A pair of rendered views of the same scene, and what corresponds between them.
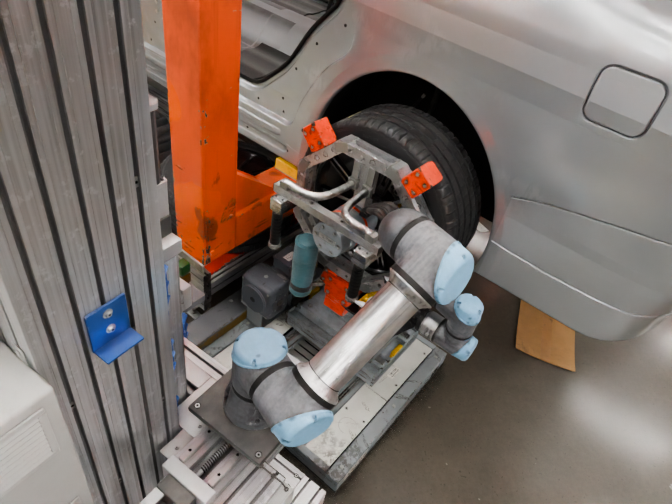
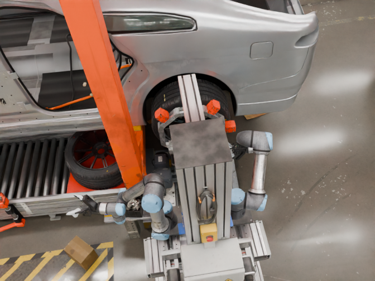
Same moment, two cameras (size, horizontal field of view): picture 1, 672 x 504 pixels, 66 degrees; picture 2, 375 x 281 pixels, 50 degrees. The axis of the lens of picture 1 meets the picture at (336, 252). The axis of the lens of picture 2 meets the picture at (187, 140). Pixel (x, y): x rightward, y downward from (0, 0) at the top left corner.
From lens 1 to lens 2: 188 cm
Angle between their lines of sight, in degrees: 24
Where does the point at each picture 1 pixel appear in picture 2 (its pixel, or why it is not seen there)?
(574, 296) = (273, 103)
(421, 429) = (246, 176)
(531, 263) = (255, 102)
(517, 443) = (275, 153)
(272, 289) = (168, 176)
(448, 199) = (222, 105)
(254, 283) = not seen: hidden behind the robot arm
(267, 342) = (237, 193)
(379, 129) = not seen: hidden behind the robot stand
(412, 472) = not seen: hidden behind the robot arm
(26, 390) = (234, 242)
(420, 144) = (202, 95)
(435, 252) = (264, 140)
